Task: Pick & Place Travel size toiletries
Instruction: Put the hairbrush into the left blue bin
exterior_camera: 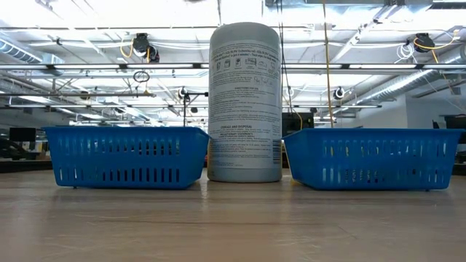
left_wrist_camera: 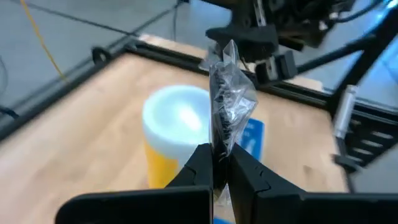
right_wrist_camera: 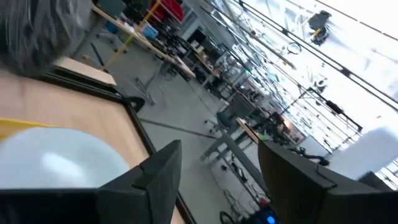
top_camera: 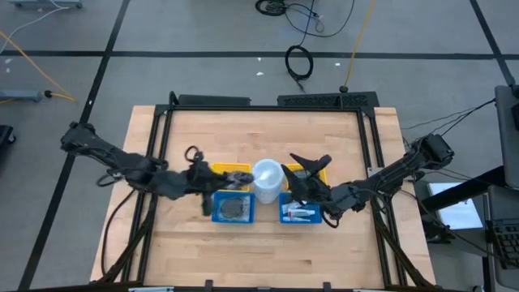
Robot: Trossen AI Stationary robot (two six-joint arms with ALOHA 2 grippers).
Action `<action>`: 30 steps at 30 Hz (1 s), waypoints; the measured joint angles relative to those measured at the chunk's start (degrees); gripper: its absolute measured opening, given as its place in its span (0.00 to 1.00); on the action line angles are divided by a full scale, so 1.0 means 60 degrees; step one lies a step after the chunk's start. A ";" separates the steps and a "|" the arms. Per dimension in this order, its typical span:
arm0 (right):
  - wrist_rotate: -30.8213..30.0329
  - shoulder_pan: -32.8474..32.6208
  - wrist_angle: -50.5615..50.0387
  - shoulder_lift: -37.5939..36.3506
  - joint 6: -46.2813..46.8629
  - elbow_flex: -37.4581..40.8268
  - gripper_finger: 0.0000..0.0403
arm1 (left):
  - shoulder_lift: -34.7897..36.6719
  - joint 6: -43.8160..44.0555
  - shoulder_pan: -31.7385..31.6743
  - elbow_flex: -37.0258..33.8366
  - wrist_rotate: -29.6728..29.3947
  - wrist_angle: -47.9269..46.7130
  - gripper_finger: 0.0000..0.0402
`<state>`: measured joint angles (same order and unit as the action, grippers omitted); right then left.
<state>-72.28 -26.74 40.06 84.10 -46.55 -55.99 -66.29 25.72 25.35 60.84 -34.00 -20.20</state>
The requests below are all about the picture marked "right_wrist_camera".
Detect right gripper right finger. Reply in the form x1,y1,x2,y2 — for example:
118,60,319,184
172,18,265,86
257,140,345,224

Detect grey legged wooden desk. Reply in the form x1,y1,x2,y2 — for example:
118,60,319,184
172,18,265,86
198,116,271,194

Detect yellow plastic basket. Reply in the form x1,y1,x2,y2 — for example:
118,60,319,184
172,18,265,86
0,117,58,140

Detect black ceiling cord reel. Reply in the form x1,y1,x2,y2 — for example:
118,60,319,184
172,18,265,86
307,10,333,45

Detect bagged black round pads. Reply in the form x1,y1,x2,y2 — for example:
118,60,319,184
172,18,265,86
0,0,93,78

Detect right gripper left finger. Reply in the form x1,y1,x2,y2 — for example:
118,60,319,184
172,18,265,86
95,139,183,224

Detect red storage bins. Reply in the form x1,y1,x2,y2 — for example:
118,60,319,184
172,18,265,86
149,0,185,23

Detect light blue box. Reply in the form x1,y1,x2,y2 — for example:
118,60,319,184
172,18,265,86
140,22,160,40

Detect white wipes canister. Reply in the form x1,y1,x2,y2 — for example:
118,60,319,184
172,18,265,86
0,126,131,189

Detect black office chair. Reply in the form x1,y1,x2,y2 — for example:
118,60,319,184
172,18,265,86
216,110,238,132

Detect long wooden workbench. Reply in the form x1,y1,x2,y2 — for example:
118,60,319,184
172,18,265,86
91,2,197,79

